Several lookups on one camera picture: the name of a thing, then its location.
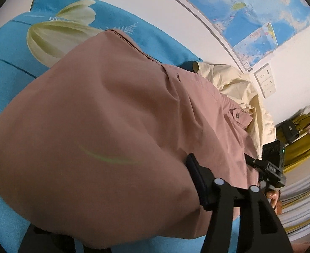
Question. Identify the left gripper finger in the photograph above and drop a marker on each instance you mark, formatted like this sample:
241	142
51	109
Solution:
214	193

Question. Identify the pink brown jacket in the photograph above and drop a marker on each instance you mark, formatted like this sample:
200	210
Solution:
95	148

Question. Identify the person right hand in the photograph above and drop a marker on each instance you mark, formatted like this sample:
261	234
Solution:
273	196

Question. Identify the black handbag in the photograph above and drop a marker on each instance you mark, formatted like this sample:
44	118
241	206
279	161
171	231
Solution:
290	131

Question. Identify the mustard yellow hanging sweater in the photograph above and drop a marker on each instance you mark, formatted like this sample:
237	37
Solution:
298	151

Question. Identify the cream yellow blanket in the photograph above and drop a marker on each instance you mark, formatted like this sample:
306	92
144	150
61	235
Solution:
238	87

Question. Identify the blue floral bed sheet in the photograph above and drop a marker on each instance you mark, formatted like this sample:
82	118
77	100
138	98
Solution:
18	68

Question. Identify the white wall socket panel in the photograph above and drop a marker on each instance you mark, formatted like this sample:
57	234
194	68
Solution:
265	80

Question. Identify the colourful wall map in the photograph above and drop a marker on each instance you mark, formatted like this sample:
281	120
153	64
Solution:
251	30

